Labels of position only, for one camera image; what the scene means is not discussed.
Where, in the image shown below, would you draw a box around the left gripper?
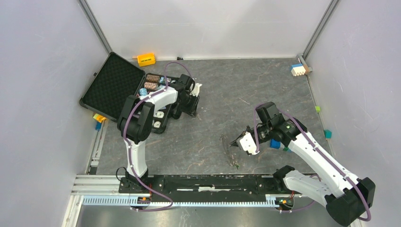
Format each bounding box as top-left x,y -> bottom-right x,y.
178,92 -> 200,118

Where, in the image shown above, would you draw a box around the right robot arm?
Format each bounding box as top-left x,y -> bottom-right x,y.
230,102 -> 375,227

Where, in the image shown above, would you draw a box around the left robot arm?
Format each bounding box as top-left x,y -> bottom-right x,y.
117,74 -> 202,193

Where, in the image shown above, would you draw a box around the blue green toy block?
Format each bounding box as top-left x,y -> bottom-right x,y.
270,139 -> 292,152

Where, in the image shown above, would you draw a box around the yellow toy block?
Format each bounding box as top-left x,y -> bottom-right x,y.
137,53 -> 156,67

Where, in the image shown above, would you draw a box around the black poker chip case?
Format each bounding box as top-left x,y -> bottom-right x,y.
79,52 -> 173,133

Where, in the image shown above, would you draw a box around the small teal cube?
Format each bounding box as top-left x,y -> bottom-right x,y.
323,129 -> 332,139

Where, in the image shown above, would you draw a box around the blue white toy block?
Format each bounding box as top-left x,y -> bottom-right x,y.
291,63 -> 306,76

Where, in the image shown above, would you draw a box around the yellow blue blocks at left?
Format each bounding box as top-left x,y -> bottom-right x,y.
93,113 -> 107,131

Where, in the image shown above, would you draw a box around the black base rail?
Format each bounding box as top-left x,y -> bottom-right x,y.
119,174 -> 297,203

